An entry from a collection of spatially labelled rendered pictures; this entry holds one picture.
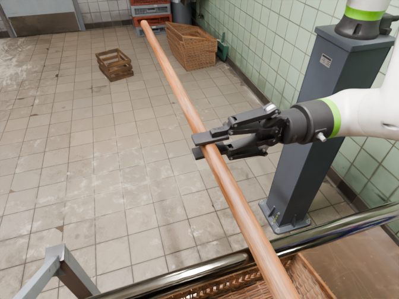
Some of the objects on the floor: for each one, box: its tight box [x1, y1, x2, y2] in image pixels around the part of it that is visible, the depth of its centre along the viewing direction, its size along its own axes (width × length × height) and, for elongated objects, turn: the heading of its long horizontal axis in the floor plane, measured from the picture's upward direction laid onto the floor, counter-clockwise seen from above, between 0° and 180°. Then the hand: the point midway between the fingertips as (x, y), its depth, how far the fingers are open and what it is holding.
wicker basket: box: [166, 36, 216, 71], centre depth 343 cm, size 49×56×28 cm
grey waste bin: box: [170, 0, 192, 31], centre depth 428 cm, size 37×37×55 cm
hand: (209, 143), depth 52 cm, fingers closed on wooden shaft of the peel, 3 cm apart
